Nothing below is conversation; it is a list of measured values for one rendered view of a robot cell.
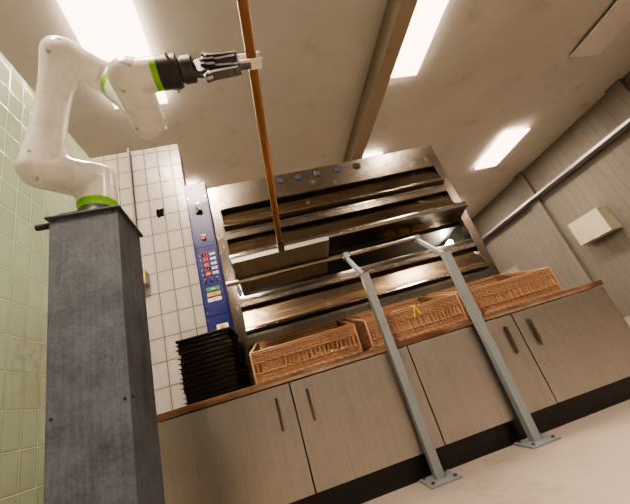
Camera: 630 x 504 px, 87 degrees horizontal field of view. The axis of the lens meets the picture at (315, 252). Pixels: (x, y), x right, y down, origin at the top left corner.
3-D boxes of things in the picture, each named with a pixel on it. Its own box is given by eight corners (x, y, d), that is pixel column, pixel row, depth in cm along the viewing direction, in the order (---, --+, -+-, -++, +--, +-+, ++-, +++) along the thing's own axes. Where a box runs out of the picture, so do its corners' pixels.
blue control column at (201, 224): (264, 458, 349) (227, 273, 429) (279, 453, 351) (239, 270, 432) (238, 518, 173) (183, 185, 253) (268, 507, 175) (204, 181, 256)
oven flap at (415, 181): (225, 230, 242) (222, 213, 256) (442, 183, 273) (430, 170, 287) (223, 226, 239) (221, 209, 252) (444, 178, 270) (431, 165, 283)
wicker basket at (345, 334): (264, 388, 201) (254, 343, 211) (351, 361, 209) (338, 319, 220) (254, 386, 156) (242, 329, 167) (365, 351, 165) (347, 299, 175)
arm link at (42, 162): (6, 184, 108) (36, 35, 114) (66, 198, 121) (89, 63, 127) (16, 179, 100) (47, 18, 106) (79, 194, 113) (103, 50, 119)
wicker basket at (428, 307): (355, 360, 210) (341, 318, 220) (434, 335, 220) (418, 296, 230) (372, 349, 166) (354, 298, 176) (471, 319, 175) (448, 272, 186)
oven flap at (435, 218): (230, 261, 218) (235, 276, 234) (468, 204, 249) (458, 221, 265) (229, 258, 219) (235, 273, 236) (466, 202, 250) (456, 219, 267)
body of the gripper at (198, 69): (184, 76, 102) (214, 71, 103) (186, 90, 97) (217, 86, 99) (175, 50, 95) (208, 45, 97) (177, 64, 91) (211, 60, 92)
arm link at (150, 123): (97, 78, 114) (130, 70, 119) (113, 110, 123) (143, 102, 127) (126, 114, 94) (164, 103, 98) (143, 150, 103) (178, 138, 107)
